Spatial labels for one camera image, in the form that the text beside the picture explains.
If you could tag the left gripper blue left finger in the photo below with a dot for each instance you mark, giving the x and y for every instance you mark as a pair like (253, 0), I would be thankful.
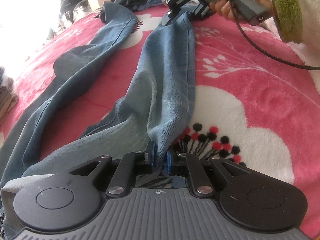
(124, 171)

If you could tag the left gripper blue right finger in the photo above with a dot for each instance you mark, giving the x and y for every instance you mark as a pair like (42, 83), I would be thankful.
(190, 168)

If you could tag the blue denim jeans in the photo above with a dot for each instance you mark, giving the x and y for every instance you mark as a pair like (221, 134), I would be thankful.
(157, 107)

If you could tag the folded beige grey clothes stack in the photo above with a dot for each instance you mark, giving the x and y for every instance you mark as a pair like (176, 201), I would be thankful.
(9, 94)

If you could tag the pink floral fleece blanket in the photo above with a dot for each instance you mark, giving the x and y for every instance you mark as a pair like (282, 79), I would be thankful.
(248, 108)

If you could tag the black wheelchair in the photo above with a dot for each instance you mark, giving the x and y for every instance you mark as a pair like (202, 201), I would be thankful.
(74, 10)

